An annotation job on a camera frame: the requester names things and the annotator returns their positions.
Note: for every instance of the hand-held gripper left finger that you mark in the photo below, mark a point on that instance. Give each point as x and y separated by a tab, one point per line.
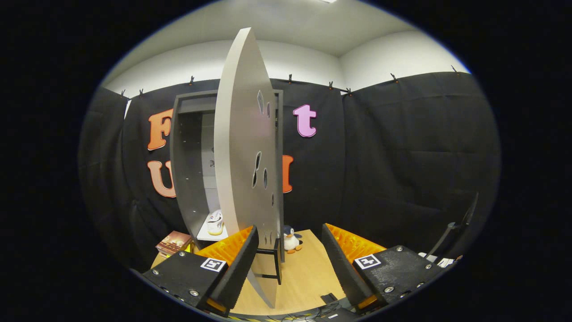
241	268

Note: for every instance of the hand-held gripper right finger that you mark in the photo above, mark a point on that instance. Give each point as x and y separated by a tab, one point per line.
342	268

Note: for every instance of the white shoe with yellow sole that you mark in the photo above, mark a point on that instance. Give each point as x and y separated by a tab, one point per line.
215	223

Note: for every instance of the dark grey shoe cabinet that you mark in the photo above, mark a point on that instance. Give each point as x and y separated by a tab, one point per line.
187	179

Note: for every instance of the beige shoe cabinet door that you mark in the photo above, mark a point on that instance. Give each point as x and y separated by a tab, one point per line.
241	134

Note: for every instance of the black power adapter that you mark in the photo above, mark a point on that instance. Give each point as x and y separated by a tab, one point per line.
329	298

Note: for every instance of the penguin plush toy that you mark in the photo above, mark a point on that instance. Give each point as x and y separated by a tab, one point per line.
291	241

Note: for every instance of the brown printed book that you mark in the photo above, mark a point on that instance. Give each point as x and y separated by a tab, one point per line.
173	243

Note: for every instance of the white side table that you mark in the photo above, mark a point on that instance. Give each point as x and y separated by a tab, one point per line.
440	261

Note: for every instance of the black monitor stand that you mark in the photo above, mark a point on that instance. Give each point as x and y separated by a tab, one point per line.
449	232

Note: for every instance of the black backdrop cloth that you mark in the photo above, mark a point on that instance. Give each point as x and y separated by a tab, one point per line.
380	156

